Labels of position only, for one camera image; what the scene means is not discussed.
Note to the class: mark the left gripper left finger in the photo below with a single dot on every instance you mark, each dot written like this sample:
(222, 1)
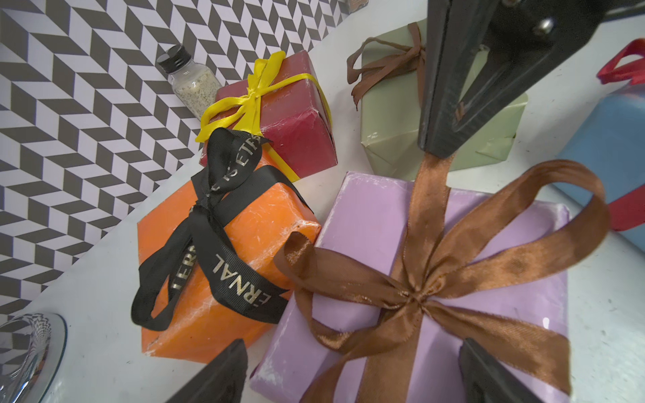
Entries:
(220, 381)

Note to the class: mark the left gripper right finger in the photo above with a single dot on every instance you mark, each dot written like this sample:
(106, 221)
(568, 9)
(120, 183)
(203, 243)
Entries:
(485, 379)

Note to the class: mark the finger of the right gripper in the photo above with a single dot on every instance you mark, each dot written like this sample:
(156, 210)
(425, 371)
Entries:
(484, 54)

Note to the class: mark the brown ribbon of purple box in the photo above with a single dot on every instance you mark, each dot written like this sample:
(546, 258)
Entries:
(434, 264)

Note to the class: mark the blue gift box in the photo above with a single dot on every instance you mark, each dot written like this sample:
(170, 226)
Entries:
(610, 143)

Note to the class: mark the purple gift box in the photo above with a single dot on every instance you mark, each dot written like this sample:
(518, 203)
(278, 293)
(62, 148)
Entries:
(366, 224)

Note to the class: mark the red ribbon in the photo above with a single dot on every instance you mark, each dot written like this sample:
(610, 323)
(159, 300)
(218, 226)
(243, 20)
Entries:
(627, 70)

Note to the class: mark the orange gift box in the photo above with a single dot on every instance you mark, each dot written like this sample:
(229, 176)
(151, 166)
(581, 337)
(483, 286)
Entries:
(201, 327)

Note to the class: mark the green gift box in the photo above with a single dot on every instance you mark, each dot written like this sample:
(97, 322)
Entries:
(390, 117)

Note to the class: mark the black printed ribbon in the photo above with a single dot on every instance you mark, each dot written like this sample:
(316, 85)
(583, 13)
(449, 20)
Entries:
(232, 179)

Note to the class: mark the brown ribbon on green box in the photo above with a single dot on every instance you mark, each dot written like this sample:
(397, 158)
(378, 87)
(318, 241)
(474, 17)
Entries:
(409, 59)

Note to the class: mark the maroon gift box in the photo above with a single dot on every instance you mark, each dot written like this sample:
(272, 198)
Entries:
(292, 116)

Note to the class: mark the yellow ribbon on maroon box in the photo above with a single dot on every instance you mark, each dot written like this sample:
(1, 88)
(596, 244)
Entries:
(252, 101)

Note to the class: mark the brown spice shaker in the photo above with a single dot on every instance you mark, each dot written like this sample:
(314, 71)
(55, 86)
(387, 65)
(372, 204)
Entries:
(352, 6)

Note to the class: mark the white spice shaker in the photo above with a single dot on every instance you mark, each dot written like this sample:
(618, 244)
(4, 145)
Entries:
(195, 84)

